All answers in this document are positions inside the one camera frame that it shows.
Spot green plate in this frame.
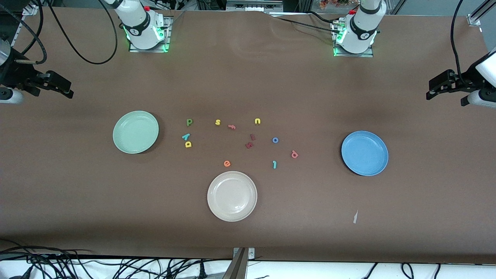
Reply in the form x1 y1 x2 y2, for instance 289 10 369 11
112 110 160 155

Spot blue plate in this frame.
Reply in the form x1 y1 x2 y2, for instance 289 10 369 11
341 131 389 177

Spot artificial flowers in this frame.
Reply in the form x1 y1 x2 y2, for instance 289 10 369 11
319 0 350 10

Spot brown table cover sheet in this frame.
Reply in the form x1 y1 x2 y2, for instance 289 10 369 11
0 8 496 265

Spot grey metal box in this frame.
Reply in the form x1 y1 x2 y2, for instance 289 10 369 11
226 0 284 12

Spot beige plate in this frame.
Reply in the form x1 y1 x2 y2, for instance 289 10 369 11
207 171 258 222

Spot grey metal beam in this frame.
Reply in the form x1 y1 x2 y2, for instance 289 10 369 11
222 248 249 279

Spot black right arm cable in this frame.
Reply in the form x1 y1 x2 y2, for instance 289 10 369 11
12 0 118 65

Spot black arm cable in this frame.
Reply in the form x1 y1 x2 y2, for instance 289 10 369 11
12 0 118 65
450 0 466 84

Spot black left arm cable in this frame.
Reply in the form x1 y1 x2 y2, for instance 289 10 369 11
450 0 466 84

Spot aluminium frame rail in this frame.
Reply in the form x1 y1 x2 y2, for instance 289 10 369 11
467 0 496 27
11 0 40 47

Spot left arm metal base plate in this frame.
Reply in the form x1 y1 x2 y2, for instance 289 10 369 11
332 19 375 58

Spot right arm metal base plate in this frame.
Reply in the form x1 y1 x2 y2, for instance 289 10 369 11
129 15 172 53

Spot black base cable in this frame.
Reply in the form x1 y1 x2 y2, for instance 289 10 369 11
271 17 341 35

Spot thin black floor cable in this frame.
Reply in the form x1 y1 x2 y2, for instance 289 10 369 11
0 246 93 258

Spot silver metal bracket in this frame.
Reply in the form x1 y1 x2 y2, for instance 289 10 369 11
233 247 256 260

